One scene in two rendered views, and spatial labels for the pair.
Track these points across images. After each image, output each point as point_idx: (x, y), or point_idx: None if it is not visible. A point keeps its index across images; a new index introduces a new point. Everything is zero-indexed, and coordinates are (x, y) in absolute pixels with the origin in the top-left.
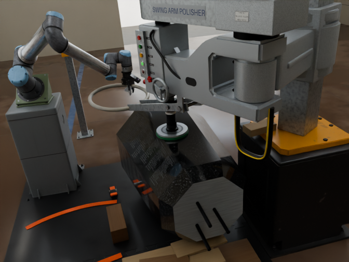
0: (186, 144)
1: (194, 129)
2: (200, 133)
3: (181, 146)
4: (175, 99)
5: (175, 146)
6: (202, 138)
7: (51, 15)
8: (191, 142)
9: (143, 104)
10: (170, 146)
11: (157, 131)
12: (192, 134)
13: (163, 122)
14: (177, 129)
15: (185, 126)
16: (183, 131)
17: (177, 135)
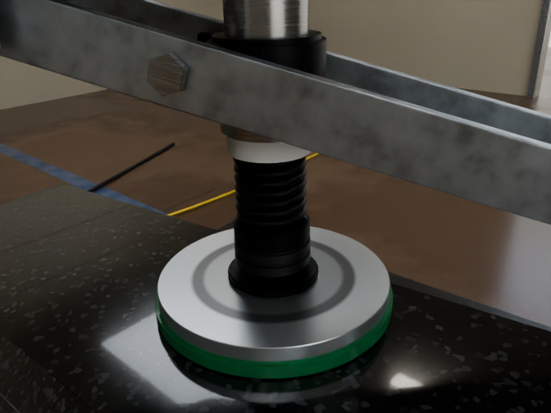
0: (115, 257)
1: (136, 388)
2: (56, 356)
3: (132, 242)
4: (227, 38)
5: (162, 231)
6: (24, 322)
7: None
8: (89, 273)
9: (536, 111)
10: (188, 225)
11: (330, 233)
12: (117, 326)
13: (462, 360)
14: (229, 273)
15: (207, 328)
16: (176, 277)
17: (188, 247)
